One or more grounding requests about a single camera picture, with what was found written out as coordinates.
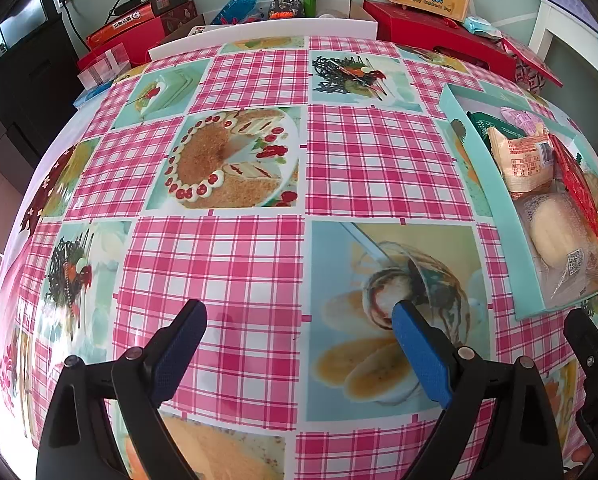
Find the shiny red snack packet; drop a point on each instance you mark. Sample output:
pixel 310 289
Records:
pixel 576 185

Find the black flat box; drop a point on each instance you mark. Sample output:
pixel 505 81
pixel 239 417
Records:
pixel 169 1

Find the orange flat box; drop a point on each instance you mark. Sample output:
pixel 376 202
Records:
pixel 119 24

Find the black cabinet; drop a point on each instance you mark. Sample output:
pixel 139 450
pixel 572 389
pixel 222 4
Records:
pixel 24 100

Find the pink checked picture tablecloth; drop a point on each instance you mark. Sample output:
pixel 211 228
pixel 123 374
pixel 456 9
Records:
pixel 254 260

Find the clear plastic box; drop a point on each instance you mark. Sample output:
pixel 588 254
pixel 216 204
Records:
pixel 104 66

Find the light blue small packet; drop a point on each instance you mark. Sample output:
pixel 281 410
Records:
pixel 483 27

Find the blue water bottle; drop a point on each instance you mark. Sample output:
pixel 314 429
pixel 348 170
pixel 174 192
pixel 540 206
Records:
pixel 239 2

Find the beige barcode snack packet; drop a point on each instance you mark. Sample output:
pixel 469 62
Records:
pixel 521 160

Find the dark snack bag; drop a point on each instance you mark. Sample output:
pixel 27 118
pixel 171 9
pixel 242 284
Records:
pixel 286 9

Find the open cardboard box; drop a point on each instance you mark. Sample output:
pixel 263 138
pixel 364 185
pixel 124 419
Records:
pixel 359 12

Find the dark green snack packet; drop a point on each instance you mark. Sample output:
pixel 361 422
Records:
pixel 494 125

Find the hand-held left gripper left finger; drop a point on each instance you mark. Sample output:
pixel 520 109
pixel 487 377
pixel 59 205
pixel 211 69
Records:
pixel 179 355

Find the black monitor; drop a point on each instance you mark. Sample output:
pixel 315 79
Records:
pixel 14 30

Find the large red gift box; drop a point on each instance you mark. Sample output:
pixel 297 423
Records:
pixel 429 37

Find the dark red box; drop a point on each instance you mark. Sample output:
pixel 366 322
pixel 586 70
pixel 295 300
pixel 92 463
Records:
pixel 179 19

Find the yellow cake clear packet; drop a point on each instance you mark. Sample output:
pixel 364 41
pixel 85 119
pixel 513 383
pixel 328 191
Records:
pixel 559 240

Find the white board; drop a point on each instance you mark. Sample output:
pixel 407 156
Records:
pixel 259 35

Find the pink snack packet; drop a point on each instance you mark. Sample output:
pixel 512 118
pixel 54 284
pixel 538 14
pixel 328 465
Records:
pixel 524 120

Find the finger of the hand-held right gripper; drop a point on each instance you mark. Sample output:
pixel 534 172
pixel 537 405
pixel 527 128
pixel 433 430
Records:
pixel 596 355

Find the teal shallow tray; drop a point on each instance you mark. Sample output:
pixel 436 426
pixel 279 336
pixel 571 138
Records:
pixel 499 200

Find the black power adapter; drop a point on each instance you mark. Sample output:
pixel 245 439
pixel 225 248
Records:
pixel 128 5

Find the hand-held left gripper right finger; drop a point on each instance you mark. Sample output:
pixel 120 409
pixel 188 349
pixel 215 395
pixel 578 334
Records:
pixel 421 355

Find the red patterned lid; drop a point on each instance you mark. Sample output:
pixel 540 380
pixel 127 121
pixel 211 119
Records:
pixel 531 62

